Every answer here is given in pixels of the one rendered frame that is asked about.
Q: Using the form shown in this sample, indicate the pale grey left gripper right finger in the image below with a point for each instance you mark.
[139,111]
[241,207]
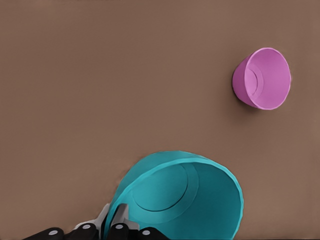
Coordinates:
[121,220]

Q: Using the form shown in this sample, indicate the pink bowl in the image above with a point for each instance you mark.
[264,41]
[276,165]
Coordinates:
[267,80]

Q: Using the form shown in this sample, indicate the blue bowl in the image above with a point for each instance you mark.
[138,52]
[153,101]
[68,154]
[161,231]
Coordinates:
[190,197]

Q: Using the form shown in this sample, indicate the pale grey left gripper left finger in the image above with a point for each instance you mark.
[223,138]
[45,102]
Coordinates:
[96,223]

